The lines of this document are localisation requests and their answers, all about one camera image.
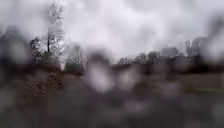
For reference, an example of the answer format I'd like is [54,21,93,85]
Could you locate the row of distant trees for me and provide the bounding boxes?
[116,51,161,68]

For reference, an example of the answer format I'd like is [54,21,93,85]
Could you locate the distant buildings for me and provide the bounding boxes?
[159,36,212,61]

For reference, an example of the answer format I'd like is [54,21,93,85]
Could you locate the tall bare tree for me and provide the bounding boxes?
[30,2,68,68]

